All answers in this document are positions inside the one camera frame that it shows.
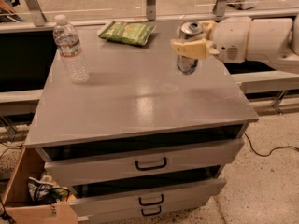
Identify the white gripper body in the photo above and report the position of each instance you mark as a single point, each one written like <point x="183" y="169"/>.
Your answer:
<point x="230" y="38"/>

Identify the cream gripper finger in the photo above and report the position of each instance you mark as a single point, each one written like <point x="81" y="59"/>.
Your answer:
<point x="197" y="49"/>
<point x="207" y="28"/>

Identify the redbull energy drink can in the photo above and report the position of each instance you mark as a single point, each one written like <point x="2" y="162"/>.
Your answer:
<point x="189" y="32"/>

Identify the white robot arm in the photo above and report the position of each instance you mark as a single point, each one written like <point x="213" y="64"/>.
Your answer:
<point x="273" y="42"/>

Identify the green jalapeno chip bag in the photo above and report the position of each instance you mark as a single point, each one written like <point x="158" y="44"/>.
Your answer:
<point x="136" y="34"/>

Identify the grey drawer cabinet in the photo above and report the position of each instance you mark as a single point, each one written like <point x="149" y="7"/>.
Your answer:
<point x="136" y="99"/>

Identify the clear plastic water bottle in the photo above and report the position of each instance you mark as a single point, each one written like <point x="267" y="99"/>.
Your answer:
<point x="67" y="41"/>

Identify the top grey drawer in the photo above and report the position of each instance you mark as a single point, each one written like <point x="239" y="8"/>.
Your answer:
<point x="122" y="165"/>

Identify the grey drawer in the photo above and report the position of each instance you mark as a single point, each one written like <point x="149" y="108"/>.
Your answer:
<point x="122" y="165"/>
<point x="129" y="200"/>
<point x="136" y="212"/>

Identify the bottom grey drawer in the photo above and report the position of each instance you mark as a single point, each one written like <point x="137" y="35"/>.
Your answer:
<point x="136" y="212"/>

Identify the middle grey drawer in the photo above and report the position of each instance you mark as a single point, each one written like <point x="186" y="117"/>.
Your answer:
<point x="129" y="200"/>

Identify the person behind glass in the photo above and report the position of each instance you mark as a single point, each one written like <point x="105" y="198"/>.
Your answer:
<point x="8" y="13"/>

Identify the crumpled bags in box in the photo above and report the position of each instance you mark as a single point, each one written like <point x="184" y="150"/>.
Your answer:
<point x="46" y="193"/>

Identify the brown cardboard box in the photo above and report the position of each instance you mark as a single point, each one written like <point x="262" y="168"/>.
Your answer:
<point x="18" y="202"/>

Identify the right metal railing post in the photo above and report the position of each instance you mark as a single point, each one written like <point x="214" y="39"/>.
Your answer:
<point x="219" y="8"/>

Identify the metal railing post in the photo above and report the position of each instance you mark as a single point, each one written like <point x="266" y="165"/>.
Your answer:
<point x="36" y="13"/>
<point x="151" y="9"/>
<point x="219" y="8"/>

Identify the middle metal railing post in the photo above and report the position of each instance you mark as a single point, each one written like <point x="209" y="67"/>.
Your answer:
<point x="151" y="9"/>

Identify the black top drawer handle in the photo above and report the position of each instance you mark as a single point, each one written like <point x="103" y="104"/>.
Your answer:
<point x="153" y="165"/>

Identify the black drawer handle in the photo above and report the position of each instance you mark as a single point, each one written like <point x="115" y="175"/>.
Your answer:
<point x="153" y="165"/>
<point x="151" y="211"/>
<point x="151" y="201"/>

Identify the black middle drawer handle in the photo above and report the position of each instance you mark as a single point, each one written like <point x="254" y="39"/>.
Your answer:
<point x="151" y="201"/>

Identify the black bottom drawer handle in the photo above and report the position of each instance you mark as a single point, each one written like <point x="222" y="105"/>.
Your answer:
<point x="151" y="211"/>

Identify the left metal railing post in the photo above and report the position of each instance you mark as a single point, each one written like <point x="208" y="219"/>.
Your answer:
<point x="36" y="13"/>

